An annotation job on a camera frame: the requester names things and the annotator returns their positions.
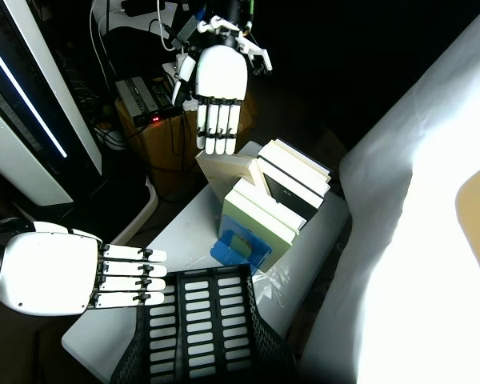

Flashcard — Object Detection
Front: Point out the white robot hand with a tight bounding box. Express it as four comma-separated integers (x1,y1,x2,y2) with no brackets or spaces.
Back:
170,44,250,157
0,218,169,318

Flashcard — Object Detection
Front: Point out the tan paperback book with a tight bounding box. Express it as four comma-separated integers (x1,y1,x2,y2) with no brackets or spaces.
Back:
194,153,270,225

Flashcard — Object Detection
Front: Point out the pale green book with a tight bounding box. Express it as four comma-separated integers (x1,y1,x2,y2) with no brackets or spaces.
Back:
222,187,298,274

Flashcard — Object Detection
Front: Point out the grey electronics box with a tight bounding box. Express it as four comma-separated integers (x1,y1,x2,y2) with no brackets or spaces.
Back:
114,74,185,126

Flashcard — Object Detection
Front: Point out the brown wooden box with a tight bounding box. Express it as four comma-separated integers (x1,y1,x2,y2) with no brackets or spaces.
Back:
115,95,257,193

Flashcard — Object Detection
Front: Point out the white cabinet with light strip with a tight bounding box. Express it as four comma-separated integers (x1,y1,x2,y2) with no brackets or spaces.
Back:
0,0,104,208

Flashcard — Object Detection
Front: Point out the cream spine book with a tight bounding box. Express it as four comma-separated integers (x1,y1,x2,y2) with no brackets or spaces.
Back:
268,138,332,177

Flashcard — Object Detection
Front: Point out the white Fashionpedia book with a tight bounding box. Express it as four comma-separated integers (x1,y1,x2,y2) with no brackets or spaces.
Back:
257,146,331,189

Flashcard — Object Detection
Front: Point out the black Let It Be book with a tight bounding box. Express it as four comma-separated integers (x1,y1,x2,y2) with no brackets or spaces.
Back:
255,158,325,223

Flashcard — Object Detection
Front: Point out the black mesh file rack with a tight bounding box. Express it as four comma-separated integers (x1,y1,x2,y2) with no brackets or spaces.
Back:
110,263,301,384

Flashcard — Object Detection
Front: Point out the clear plastic film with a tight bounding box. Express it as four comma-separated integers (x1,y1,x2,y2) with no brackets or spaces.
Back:
183,255,291,309

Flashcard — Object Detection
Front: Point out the white backdrop cloth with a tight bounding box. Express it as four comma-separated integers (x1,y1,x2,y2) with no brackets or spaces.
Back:
299,0,480,384

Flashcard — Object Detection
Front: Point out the white cable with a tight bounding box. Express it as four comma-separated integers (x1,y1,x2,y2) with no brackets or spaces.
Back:
156,0,178,52
88,0,117,77

